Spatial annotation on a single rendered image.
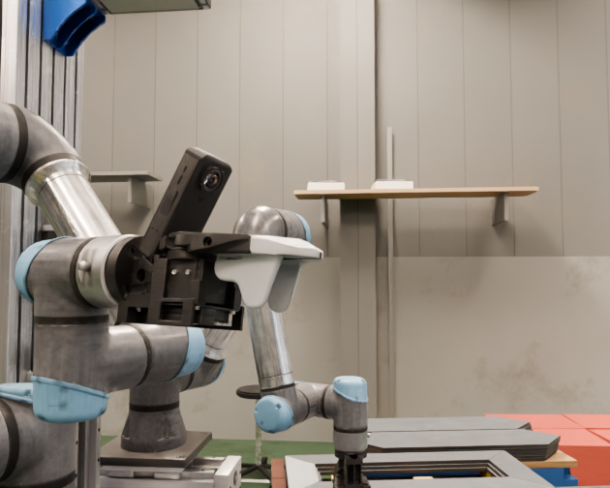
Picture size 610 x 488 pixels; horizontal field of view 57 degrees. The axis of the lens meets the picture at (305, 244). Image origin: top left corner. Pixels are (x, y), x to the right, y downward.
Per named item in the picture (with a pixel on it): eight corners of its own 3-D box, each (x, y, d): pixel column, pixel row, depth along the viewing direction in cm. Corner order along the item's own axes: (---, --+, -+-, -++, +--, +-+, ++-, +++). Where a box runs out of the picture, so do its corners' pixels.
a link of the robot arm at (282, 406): (252, 194, 117) (295, 434, 110) (279, 199, 127) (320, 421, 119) (208, 208, 123) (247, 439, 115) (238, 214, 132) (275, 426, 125)
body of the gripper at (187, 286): (250, 331, 52) (157, 325, 59) (259, 240, 54) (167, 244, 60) (194, 326, 46) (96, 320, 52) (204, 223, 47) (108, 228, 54)
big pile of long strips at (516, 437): (524, 429, 236) (523, 415, 236) (576, 461, 196) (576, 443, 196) (335, 434, 230) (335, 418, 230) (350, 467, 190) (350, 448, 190)
